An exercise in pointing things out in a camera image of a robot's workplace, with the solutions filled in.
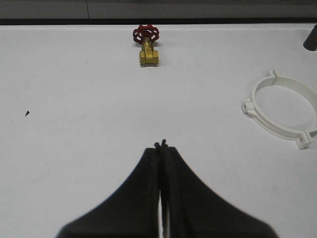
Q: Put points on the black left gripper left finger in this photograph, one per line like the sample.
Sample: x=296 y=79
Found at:
x=130 y=212

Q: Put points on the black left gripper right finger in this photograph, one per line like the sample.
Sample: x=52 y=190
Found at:
x=190 y=209

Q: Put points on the white half-ring pipe clamp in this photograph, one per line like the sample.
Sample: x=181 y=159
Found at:
x=303 y=137
x=251 y=107

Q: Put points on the brass valve red handwheel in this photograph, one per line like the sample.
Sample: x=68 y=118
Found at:
x=146 y=35

